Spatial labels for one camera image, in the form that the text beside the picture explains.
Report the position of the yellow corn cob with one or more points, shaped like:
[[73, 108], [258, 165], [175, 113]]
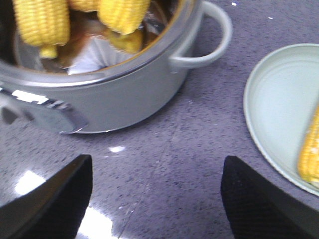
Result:
[[122, 16], [44, 24], [308, 164], [84, 5]]

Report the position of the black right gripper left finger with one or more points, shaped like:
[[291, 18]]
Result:
[[53, 210]]

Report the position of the green round plate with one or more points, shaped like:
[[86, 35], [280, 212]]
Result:
[[280, 99]]

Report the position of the green electric cooking pot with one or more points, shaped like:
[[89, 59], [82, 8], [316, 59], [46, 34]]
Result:
[[100, 80]]

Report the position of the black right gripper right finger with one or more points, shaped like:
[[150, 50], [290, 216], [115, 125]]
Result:
[[257, 209]]

